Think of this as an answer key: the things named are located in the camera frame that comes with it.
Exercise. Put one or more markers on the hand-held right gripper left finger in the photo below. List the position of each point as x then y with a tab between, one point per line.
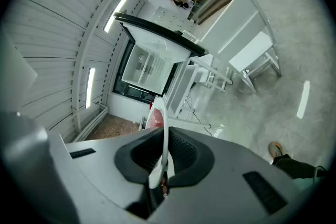
92	178

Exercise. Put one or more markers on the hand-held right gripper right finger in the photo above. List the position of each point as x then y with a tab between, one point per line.
223	178

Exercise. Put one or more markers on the white round plate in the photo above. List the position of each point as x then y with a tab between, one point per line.
157	175

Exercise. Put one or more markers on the black mini fridge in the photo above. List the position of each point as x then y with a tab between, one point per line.
147	68

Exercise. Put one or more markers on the person's tan shoe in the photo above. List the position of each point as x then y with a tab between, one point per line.
275	149

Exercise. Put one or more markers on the person's green t-shirt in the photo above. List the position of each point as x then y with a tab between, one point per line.
309	184

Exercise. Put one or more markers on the ceiling light strip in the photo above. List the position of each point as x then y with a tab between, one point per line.
115	13
90	87

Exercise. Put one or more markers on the white stool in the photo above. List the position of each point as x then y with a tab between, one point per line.
210	78

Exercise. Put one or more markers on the white low table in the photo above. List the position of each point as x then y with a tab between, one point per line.
236	29

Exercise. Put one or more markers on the white locker bank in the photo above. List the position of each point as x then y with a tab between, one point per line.
170	18

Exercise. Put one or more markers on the wooden step platform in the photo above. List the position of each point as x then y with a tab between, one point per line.
215	5

